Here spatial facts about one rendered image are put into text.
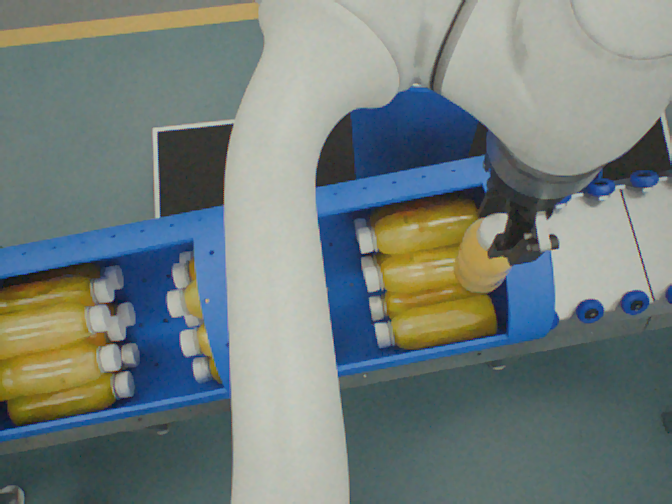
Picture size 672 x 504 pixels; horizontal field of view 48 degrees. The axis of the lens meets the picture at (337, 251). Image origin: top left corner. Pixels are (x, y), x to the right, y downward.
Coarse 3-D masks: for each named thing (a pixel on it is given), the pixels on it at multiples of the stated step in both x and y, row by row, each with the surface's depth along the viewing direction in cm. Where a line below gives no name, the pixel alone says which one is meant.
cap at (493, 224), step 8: (488, 216) 81; (496, 216) 81; (504, 216) 81; (488, 224) 80; (496, 224) 80; (504, 224) 80; (480, 232) 81; (488, 232) 80; (496, 232) 80; (488, 240) 80; (488, 248) 81
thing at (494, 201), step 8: (488, 192) 75; (496, 192) 75; (488, 200) 76; (496, 200) 76; (504, 200) 77; (480, 208) 80; (488, 208) 79; (496, 208) 79; (504, 208) 80; (480, 216) 81
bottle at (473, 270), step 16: (480, 224) 83; (464, 240) 85; (480, 240) 82; (464, 256) 86; (480, 256) 83; (464, 272) 91; (480, 272) 86; (496, 272) 85; (480, 288) 93; (496, 288) 96
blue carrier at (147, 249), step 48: (336, 192) 107; (384, 192) 105; (432, 192) 104; (480, 192) 123; (48, 240) 110; (96, 240) 106; (144, 240) 104; (192, 240) 104; (336, 240) 126; (144, 288) 127; (336, 288) 127; (384, 288) 127; (528, 288) 101; (144, 336) 127; (336, 336) 123; (528, 336) 107; (144, 384) 122; (192, 384) 120; (0, 432) 107; (48, 432) 110
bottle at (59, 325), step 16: (48, 304) 109; (64, 304) 108; (80, 304) 109; (0, 320) 107; (16, 320) 107; (32, 320) 107; (48, 320) 106; (64, 320) 106; (80, 320) 107; (0, 336) 106; (16, 336) 106; (32, 336) 106; (48, 336) 106; (64, 336) 107; (80, 336) 108; (0, 352) 107; (16, 352) 107; (32, 352) 108
